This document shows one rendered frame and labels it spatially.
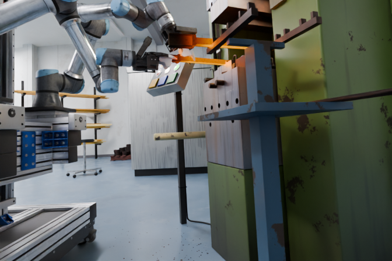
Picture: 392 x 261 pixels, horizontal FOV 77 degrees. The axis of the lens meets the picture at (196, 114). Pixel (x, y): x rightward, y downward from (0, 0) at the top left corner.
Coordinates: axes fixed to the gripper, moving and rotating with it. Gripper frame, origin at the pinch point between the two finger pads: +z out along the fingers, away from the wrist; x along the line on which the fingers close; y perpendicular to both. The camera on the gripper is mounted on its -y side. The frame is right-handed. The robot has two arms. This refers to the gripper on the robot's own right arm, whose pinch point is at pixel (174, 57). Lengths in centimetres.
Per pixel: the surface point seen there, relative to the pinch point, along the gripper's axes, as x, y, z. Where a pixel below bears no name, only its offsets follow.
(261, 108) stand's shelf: 66, 32, 0
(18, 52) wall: -846, -258, -280
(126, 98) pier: -667, -81, 49
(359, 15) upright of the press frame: 49, -8, 64
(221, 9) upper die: 0.6, -28.5, 27.3
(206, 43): 35.3, 5.6, 1.2
